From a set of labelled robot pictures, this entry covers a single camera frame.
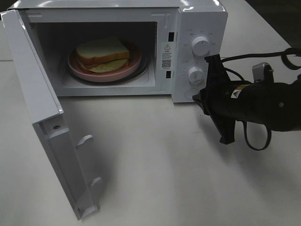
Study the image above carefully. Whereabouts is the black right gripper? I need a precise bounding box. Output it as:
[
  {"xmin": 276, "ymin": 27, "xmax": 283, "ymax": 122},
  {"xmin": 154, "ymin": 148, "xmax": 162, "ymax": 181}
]
[{"xmin": 192, "ymin": 54, "xmax": 274, "ymax": 117}]

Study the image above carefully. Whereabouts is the white timer knob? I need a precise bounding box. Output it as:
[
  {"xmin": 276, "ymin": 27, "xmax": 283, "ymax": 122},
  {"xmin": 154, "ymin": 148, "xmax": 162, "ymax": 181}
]
[{"xmin": 188, "ymin": 66, "xmax": 205, "ymax": 84}]

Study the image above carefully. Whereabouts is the round door release button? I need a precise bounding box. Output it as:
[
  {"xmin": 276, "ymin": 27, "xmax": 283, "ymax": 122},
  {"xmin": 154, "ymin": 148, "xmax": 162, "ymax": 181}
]
[{"xmin": 185, "ymin": 89, "xmax": 199, "ymax": 99}]

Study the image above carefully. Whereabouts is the toast sandwich with lettuce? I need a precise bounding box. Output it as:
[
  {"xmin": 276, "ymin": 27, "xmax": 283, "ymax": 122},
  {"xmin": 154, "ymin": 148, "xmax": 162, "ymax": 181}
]
[{"xmin": 75, "ymin": 37, "xmax": 130, "ymax": 73}]

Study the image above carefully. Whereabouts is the pink round plate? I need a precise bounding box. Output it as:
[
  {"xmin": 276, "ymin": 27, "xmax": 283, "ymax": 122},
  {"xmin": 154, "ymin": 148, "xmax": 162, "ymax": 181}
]
[{"xmin": 67, "ymin": 41, "xmax": 143, "ymax": 83}]

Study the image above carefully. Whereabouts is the white microwave door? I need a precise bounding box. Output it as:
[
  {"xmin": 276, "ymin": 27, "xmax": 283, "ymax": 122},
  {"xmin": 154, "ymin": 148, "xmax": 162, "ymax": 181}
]
[{"xmin": 1, "ymin": 9, "xmax": 102, "ymax": 220}]

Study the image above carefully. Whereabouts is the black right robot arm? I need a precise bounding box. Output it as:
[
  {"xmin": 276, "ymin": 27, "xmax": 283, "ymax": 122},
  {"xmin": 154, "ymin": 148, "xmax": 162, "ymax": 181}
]
[{"xmin": 193, "ymin": 55, "xmax": 301, "ymax": 131}]

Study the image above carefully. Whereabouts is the upper white power knob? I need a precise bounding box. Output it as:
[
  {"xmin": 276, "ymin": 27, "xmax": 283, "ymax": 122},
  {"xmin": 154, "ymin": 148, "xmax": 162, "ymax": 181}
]
[{"xmin": 191, "ymin": 34, "xmax": 211, "ymax": 57}]

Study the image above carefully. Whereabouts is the white warning label sticker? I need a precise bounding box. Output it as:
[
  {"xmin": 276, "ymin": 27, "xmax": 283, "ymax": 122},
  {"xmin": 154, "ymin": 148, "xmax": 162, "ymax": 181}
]
[{"xmin": 159, "ymin": 42, "xmax": 174, "ymax": 70}]

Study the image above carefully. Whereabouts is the white microwave oven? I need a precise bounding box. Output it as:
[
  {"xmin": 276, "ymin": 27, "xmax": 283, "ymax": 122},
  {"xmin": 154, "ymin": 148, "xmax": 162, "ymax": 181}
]
[{"xmin": 6, "ymin": 0, "xmax": 228, "ymax": 103}]

